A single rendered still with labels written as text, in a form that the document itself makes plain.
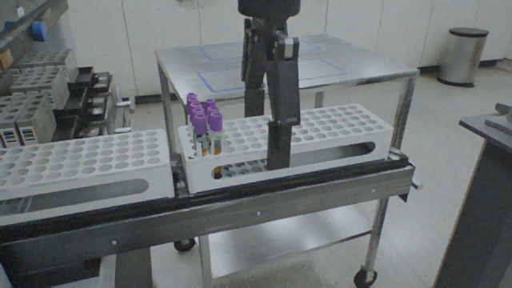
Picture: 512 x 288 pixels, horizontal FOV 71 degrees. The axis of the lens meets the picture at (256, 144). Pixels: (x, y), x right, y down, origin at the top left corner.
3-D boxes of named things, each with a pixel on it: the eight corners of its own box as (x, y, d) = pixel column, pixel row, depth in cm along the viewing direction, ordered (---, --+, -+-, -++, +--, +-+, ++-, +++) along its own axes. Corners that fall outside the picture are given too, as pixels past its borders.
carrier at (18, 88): (35, 97, 73) (26, 69, 70) (46, 96, 74) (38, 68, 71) (20, 121, 64) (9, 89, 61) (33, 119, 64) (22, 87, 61)
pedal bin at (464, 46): (457, 90, 307) (473, 35, 285) (426, 77, 339) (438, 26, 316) (485, 86, 315) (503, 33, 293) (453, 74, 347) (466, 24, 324)
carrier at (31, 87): (47, 96, 74) (38, 68, 71) (58, 95, 74) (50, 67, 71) (34, 119, 64) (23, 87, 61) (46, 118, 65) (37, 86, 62)
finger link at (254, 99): (245, 91, 52) (244, 90, 53) (246, 134, 56) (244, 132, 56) (265, 90, 53) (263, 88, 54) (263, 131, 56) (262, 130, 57)
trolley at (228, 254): (200, 352, 110) (169, 105, 70) (174, 249, 147) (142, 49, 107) (378, 286, 131) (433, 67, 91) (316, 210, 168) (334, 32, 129)
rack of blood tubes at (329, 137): (190, 202, 46) (186, 162, 43) (181, 162, 55) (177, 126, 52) (388, 166, 54) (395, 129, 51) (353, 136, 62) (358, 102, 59)
